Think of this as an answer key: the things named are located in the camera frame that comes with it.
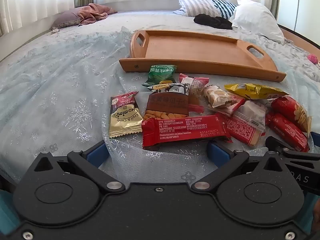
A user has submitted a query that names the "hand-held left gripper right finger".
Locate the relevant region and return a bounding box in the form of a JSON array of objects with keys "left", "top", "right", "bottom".
[{"left": 191, "top": 141, "right": 295, "bottom": 193}]

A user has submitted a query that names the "yellow snack packet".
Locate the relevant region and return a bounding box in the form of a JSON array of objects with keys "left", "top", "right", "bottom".
[{"left": 224, "top": 83, "right": 290, "bottom": 100}]

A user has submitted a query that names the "wooden tray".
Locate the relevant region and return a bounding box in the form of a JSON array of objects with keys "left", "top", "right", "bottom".
[{"left": 119, "top": 29, "right": 287, "bottom": 82}]

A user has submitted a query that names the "brown seed snack packet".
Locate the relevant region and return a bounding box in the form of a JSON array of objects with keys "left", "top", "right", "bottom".
[{"left": 142, "top": 83, "right": 192, "bottom": 122}]

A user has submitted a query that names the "pink cake packet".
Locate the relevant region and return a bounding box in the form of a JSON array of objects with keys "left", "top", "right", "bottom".
[{"left": 179, "top": 73, "right": 209, "bottom": 113}]

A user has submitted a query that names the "red chocolate bar wrapper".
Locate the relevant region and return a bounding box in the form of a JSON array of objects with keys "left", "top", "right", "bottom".
[{"left": 141, "top": 114, "right": 233, "bottom": 150}]

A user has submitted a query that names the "striped pillow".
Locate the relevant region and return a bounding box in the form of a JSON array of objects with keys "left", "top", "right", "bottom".
[{"left": 172, "top": 0, "right": 238, "bottom": 20}]

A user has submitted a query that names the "white pillow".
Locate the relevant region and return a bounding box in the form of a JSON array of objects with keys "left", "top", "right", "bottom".
[{"left": 229, "top": 0, "right": 285, "bottom": 44}]

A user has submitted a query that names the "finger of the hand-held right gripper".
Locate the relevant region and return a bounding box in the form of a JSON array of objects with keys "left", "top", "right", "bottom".
[
  {"left": 310, "top": 131, "right": 320, "bottom": 152},
  {"left": 265, "top": 136, "right": 320, "bottom": 159}
]

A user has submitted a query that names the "wooden headboard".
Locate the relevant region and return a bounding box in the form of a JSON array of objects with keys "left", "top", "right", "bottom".
[{"left": 277, "top": 24, "right": 320, "bottom": 55}]

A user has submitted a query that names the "purple pillow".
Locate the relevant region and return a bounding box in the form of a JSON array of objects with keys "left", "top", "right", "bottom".
[{"left": 50, "top": 7, "right": 83, "bottom": 29}]

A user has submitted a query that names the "red gold patterned packet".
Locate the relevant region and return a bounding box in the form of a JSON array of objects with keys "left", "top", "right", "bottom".
[{"left": 271, "top": 95, "right": 312, "bottom": 133}]

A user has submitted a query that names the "light blue bed sheet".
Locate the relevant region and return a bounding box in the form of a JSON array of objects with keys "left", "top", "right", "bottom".
[{"left": 0, "top": 9, "right": 320, "bottom": 85}]

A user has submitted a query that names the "plain red snack packet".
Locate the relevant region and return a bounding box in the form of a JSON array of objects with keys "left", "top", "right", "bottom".
[{"left": 265, "top": 112, "right": 310, "bottom": 153}]

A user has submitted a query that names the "red printed packet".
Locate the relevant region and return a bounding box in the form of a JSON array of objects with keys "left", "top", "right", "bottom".
[{"left": 220, "top": 112, "right": 265, "bottom": 147}]

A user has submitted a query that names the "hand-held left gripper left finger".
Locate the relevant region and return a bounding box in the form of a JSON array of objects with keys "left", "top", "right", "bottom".
[{"left": 32, "top": 140, "right": 125, "bottom": 193}]

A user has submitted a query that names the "black crumpled cloth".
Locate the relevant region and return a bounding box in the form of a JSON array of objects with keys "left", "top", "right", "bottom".
[{"left": 194, "top": 14, "right": 233, "bottom": 30}]

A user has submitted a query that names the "pink crumpled cloth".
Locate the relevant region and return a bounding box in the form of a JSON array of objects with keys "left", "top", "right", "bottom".
[{"left": 77, "top": 3, "right": 118, "bottom": 27}]

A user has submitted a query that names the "gold maroon candy packet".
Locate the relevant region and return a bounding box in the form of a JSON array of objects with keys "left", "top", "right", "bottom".
[{"left": 109, "top": 91, "right": 143, "bottom": 138}]

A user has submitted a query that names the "white red cracker packet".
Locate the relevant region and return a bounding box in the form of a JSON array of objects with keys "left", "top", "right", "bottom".
[{"left": 203, "top": 85, "right": 247, "bottom": 117}]

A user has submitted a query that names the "green pea snack packet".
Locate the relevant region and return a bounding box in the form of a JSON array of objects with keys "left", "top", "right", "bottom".
[{"left": 142, "top": 64, "right": 177, "bottom": 87}]

